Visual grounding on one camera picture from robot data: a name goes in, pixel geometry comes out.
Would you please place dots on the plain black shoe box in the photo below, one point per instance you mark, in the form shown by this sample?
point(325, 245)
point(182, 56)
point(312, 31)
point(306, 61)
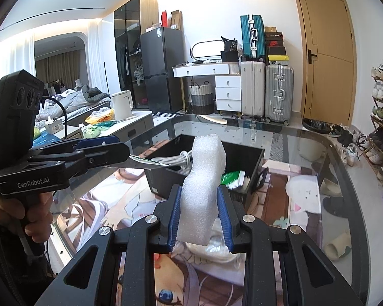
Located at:
point(273, 36)

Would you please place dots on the white suitcase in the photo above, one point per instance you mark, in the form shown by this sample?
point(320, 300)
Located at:
point(252, 89)

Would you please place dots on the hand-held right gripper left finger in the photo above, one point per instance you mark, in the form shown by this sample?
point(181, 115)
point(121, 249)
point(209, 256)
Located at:
point(175, 216)

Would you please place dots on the printed desk mat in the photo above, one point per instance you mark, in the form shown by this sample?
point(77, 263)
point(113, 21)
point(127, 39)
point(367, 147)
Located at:
point(274, 204)

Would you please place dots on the green snack bag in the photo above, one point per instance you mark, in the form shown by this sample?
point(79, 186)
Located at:
point(94, 131)

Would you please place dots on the beige slipper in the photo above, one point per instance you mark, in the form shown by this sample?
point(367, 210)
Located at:
point(331, 187)
point(338, 245)

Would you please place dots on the grey sideboard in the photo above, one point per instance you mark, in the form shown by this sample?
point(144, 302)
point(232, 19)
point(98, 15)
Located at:
point(131, 124)

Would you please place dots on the large black shoe box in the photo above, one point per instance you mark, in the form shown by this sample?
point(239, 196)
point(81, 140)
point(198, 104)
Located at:
point(276, 51)

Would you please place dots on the flat cardboard box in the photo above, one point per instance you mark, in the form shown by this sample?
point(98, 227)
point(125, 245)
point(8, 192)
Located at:
point(176, 19)

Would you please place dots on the dark glass cabinet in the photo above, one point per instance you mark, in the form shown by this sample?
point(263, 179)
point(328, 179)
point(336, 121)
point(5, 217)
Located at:
point(127, 32)

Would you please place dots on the green packet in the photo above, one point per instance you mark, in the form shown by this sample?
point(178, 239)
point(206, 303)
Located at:
point(233, 179)

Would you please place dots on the person's left forearm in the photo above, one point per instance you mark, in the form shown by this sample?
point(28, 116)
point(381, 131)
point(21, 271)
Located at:
point(6, 267)

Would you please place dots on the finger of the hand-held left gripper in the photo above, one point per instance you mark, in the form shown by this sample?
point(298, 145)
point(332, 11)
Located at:
point(95, 142)
point(95, 158)

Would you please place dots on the orange snack bag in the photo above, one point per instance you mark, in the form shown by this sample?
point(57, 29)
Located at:
point(99, 116)

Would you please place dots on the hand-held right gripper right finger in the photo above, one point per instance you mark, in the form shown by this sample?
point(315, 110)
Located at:
point(225, 216)

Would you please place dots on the cluster of loose shoes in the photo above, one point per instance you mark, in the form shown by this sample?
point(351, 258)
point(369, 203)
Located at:
point(351, 143)

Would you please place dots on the blue plastic bag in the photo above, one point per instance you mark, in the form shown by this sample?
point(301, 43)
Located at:
point(48, 139)

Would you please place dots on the grey padded jacket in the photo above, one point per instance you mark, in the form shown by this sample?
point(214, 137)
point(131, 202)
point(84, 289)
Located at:
point(79, 97)

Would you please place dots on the black trash bag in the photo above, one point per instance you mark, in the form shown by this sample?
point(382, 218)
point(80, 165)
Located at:
point(316, 126)

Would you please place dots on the oval mirror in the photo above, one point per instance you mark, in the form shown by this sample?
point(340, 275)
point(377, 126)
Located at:
point(207, 51)

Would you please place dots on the wooden door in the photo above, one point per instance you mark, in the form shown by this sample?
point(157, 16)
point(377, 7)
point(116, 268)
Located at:
point(328, 54)

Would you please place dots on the black cardboard box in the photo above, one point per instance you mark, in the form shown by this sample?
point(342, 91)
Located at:
point(242, 156)

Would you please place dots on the white foam piece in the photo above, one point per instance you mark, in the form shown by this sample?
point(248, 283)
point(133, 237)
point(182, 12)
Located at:
point(204, 191)

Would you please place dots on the black refrigerator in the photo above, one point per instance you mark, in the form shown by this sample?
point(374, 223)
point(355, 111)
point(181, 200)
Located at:
point(161, 70)

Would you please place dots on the teal suitcase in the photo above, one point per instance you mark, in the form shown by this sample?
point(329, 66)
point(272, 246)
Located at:
point(252, 38)

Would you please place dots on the white tissue box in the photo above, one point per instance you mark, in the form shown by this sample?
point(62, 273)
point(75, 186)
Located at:
point(53, 126)

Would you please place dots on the person's left hand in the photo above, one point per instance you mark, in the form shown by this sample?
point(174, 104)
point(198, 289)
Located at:
point(36, 226)

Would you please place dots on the woven basket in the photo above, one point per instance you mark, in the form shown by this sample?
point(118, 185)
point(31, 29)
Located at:
point(201, 100)

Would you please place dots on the red and black shoe box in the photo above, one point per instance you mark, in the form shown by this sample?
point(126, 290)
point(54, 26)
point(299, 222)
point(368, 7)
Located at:
point(274, 43)

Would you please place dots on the white kettle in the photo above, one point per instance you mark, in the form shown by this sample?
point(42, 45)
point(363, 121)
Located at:
point(123, 105)

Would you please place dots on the brown shoe box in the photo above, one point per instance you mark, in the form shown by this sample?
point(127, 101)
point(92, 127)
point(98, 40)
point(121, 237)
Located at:
point(270, 29)

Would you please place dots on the black slipper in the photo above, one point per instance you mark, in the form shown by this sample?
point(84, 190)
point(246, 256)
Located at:
point(336, 206)

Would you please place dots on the rows of racked sneakers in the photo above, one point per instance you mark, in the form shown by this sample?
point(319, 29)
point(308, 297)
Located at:
point(381, 92)

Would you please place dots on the silver suitcase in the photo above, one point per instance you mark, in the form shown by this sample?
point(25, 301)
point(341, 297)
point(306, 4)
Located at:
point(279, 95)

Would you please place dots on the beige curtain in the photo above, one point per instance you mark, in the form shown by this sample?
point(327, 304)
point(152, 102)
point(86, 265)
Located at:
point(51, 67)

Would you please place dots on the white vanity desk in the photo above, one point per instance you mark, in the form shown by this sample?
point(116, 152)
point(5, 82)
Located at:
point(228, 94)

